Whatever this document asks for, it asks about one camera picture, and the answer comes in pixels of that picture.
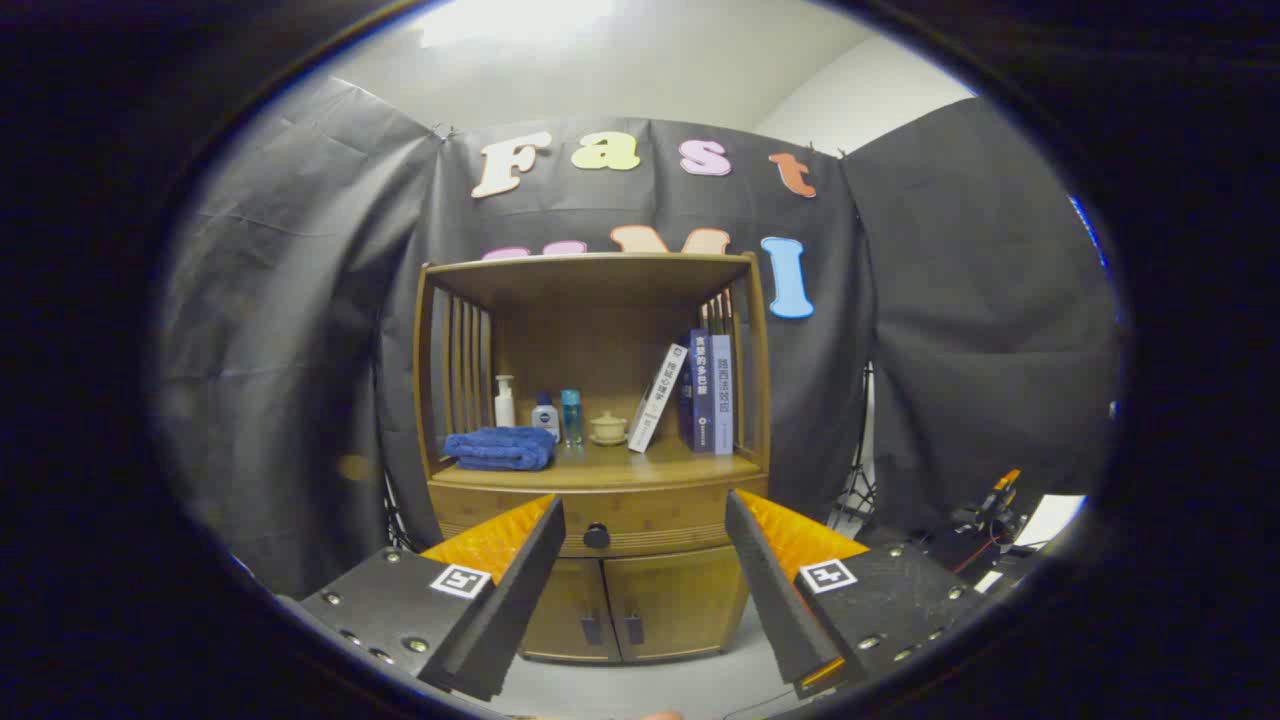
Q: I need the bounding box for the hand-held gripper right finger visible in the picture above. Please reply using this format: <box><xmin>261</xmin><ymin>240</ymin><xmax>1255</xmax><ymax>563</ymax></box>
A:
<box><xmin>724</xmin><ymin>489</ymin><xmax>1001</xmax><ymax>701</ymax></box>

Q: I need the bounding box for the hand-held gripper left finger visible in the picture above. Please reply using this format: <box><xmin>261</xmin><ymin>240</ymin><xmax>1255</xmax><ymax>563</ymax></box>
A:
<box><xmin>275</xmin><ymin>493</ymin><xmax>567</xmax><ymax>703</ymax></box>

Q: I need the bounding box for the wooden cabinet door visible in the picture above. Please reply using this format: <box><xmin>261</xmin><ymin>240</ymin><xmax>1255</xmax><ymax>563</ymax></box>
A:
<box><xmin>518</xmin><ymin>556</ymin><xmax>623</xmax><ymax>663</ymax></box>
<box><xmin>602</xmin><ymin>545</ymin><xmax>751</xmax><ymax>661</ymax></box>

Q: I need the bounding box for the wooden countertop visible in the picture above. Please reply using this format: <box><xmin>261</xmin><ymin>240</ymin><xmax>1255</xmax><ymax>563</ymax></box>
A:
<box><xmin>430</xmin><ymin>432</ymin><xmax>766</xmax><ymax>493</ymax></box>

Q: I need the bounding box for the wooden cabinet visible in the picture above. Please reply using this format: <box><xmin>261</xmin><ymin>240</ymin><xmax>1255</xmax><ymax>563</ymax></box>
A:
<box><xmin>413</xmin><ymin>252</ymin><xmax>773</xmax><ymax>666</ymax></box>

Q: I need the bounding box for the blue folded towel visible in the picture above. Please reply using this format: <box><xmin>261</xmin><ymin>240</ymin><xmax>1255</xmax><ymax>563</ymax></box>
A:
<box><xmin>443</xmin><ymin>427</ymin><xmax>557</xmax><ymax>472</ymax></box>

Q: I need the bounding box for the black tripod stand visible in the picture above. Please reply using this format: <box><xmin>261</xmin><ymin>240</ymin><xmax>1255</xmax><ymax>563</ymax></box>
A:
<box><xmin>828</xmin><ymin>365</ymin><xmax>879</xmax><ymax>526</ymax></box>

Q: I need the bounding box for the pale lilac book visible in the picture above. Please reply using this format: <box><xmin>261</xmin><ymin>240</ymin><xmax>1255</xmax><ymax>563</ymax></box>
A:
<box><xmin>711</xmin><ymin>334</ymin><xmax>735</xmax><ymax>457</ymax></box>

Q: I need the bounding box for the dark blue book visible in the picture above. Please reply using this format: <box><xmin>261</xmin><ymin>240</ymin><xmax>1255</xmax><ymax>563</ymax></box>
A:
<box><xmin>678</xmin><ymin>329</ymin><xmax>715</xmax><ymax>454</ymax></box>

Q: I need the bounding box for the black and orange device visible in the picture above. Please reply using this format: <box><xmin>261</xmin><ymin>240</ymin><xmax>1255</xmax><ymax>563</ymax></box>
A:
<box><xmin>925</xmin><ymin>468</ymin><xmax>1041</xmax><ymax>591</ymax></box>

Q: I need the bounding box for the white book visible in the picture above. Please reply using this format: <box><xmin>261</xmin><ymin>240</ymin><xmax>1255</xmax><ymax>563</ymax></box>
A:
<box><xmin>627</xmin><ymin>343</ymin><xmax>690</xmax><ymax>454</ymax></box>

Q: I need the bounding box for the white sheet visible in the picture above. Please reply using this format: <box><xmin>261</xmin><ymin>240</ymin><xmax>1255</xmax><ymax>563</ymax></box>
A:
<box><xmin>1012</xmin><ymin>494</ymin><xmax>1086</xmax><ymax>548</ymax></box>

